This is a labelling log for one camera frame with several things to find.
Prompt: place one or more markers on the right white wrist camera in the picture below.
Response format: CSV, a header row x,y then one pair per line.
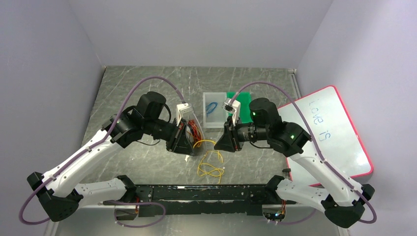
x,y
233,107

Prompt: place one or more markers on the pink framed whiteboard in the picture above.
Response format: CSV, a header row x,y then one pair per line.
x,y
335,133

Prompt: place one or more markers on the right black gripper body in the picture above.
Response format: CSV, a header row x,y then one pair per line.
x,y
232,134

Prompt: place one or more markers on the clear white plastic bin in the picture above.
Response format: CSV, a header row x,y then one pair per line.
x,y
214,116

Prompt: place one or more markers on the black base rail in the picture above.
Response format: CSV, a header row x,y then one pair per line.
x,y
249,199

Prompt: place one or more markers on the green plastic bin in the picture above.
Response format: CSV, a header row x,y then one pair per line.
x,y
243,97

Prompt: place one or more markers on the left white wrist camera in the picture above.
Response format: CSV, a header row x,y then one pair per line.
x,y
184,111

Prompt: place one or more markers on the white cable spool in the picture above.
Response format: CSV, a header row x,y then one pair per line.
x,y
195,134

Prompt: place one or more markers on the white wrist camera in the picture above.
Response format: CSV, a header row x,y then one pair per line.
x,y
184,111
233,107

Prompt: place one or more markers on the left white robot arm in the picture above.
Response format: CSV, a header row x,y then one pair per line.
x,y
61,192

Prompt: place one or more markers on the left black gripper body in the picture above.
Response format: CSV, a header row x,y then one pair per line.
x,y
176,134

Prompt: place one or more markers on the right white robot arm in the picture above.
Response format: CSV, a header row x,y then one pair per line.
x,y
340,198

